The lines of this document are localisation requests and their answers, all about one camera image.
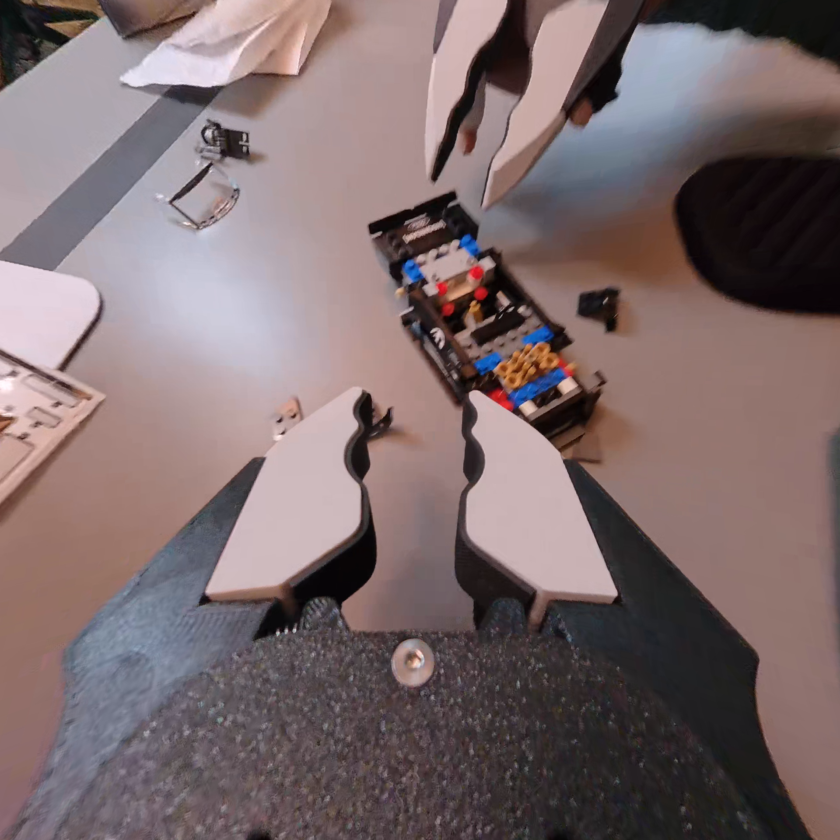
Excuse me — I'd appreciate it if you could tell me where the small light grey brick plate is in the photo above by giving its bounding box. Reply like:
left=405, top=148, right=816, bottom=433
left=271, top=395, right=305, bottom=442

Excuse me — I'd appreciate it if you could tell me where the white paper bag pile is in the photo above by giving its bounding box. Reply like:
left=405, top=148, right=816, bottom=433
left=120, top=0, right=333, bottom=89

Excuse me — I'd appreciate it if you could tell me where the black toy brick car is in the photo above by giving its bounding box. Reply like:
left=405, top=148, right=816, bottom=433
left=367, top=190, right=608, bottom=462

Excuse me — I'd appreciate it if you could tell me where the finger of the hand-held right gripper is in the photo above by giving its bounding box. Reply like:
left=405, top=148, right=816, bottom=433
left=481, top=0, right=610, bottom=211
left=424, top=0, right=511, bottom=186

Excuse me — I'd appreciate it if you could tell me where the person's right forearm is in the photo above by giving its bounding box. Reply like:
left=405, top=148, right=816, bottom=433
left=675, top=156, right=840, bottom=312

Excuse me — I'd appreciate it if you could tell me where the dark toy set box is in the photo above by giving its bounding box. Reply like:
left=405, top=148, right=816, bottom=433
left=98, top=0, right=214, bottom=38

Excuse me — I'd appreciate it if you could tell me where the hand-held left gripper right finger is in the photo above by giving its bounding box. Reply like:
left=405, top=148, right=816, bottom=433
left=455, top=390, right=620, bottom=627

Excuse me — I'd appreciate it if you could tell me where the clear toy windshield piece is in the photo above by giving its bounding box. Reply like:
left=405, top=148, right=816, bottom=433
left=155, top=161, right=242, bottom=232

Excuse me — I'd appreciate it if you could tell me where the white book stand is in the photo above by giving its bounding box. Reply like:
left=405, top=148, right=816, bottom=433
left=0, top=260, right=103, bottom=372

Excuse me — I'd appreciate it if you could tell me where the small black grey brick piece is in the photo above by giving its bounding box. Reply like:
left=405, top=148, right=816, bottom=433
left=199, top=118, right=252, bottom=163

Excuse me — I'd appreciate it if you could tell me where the white sticker sheet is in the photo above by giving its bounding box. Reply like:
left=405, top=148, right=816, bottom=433
left=0, top=346, right=107, bottom=508

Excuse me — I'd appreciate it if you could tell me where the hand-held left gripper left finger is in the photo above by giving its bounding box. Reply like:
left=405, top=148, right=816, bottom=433
left=203, top=386, right=378, bottom=605

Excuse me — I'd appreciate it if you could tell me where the black wheel arch brick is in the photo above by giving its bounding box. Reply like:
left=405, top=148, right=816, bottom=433
left=576, top=287, right=622, bottom=333

